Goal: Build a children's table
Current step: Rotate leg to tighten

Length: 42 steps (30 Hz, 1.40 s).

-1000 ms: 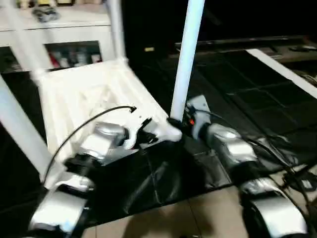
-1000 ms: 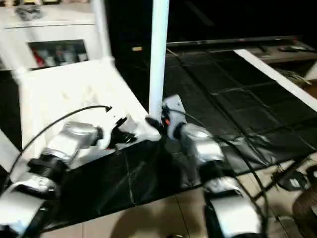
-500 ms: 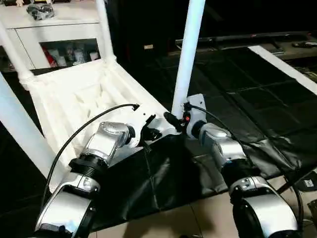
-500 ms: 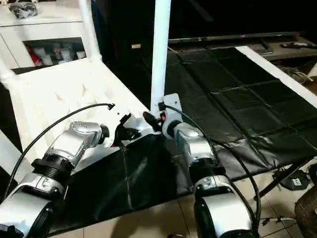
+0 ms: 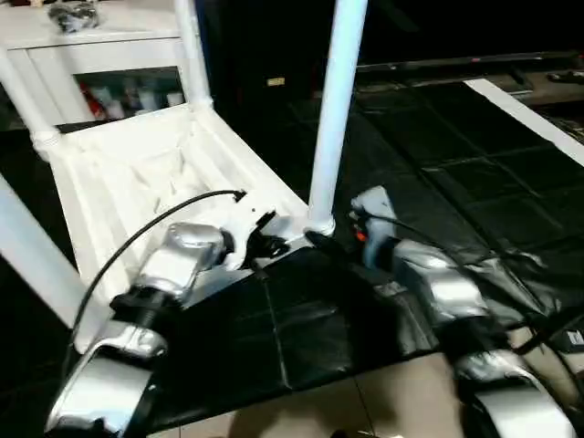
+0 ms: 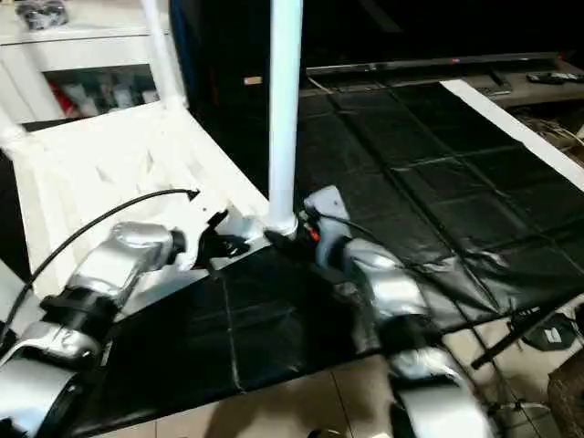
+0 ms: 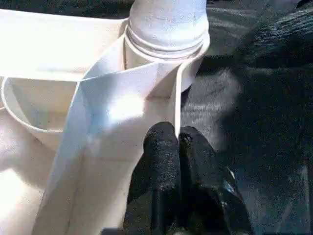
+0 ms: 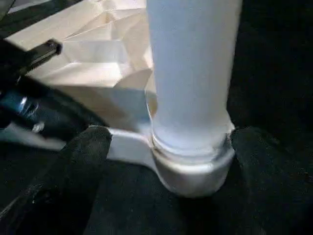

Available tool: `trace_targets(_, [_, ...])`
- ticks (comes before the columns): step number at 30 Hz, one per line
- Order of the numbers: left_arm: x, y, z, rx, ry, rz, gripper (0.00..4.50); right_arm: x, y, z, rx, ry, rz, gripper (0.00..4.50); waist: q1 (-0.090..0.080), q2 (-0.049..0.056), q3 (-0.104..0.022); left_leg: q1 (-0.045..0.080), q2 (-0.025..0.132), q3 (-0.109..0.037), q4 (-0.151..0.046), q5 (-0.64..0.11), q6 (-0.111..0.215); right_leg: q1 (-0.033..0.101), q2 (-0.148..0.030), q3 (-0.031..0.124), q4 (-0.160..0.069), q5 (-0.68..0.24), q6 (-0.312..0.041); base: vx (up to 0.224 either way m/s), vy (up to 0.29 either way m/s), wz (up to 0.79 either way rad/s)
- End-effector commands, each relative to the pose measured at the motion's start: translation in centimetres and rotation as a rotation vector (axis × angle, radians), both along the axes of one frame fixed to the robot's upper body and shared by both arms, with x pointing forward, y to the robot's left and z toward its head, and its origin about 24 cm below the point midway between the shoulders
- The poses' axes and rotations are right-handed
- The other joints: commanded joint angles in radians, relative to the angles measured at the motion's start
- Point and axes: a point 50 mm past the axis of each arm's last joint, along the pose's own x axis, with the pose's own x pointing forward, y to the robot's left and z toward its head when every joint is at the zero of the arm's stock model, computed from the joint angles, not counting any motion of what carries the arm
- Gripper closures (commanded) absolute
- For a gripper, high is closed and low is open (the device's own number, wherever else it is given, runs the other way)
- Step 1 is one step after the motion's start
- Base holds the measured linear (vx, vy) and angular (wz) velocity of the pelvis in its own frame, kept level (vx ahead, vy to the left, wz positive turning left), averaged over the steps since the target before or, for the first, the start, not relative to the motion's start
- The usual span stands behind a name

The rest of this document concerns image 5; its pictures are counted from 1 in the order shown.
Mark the black tripod stand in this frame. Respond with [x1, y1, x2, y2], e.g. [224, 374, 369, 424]
[513, 314, 584, 357]

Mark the black work mat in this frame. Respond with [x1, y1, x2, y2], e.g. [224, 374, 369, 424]
[0, 77, 584, 425]

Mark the white plastic table leg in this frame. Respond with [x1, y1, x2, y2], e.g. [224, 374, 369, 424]
[0, 175, 110, 352]
[172, 0, 214, 113]
[308, 0, 370, 234]
[0, 45, 63, 147]

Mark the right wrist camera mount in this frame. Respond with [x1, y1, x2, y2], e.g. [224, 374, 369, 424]
[353, 185, 398, 266]

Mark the white plastic table top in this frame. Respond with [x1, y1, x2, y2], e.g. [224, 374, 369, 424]
[31, 102, 338, 356]

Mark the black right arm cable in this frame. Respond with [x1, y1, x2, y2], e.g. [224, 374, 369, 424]
[369, 214, 584, 357]

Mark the white flat strip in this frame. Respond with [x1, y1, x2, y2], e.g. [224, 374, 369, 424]
[464, 78, 584, 168]

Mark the white glass-door cabinet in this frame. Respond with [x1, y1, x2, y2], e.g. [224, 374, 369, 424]
[0, 0, 188, 127]

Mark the black metal rail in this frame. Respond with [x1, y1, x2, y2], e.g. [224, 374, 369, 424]
[355, 50, 584, 72]

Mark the red labelled package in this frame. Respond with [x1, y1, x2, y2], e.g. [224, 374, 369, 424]
[79, 81, 110, 120]

